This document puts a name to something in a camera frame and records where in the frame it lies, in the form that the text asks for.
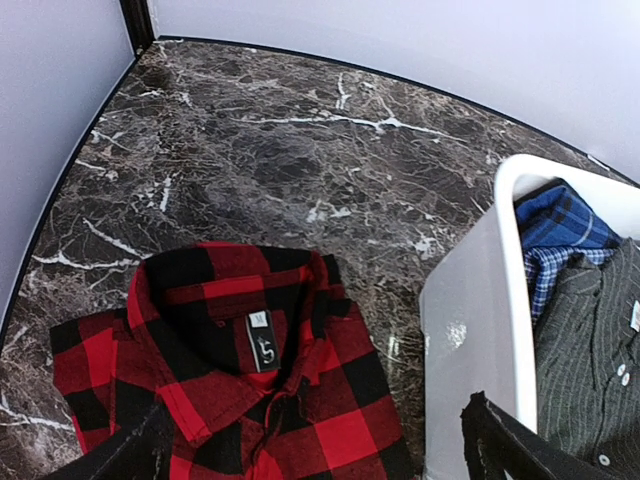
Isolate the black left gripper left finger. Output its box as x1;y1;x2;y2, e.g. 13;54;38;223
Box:
47;404;174;480

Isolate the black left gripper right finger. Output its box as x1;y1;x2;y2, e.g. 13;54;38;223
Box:
461;391;639;479

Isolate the red black plaid shirt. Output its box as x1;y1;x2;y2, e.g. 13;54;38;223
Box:
50;242;414;479

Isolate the white plastic bin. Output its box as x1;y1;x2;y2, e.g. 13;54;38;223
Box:
419;154;639;479

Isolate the grey striped shirt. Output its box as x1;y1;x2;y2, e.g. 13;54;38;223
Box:
534;239;639;479

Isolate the blue checked shirt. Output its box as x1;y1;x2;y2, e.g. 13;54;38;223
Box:
523;246;615;326

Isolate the dark blue plaid shirt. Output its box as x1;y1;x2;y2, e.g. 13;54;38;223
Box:
514;182;622;251

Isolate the black left frame post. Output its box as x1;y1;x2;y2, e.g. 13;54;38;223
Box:
119;0;156;58

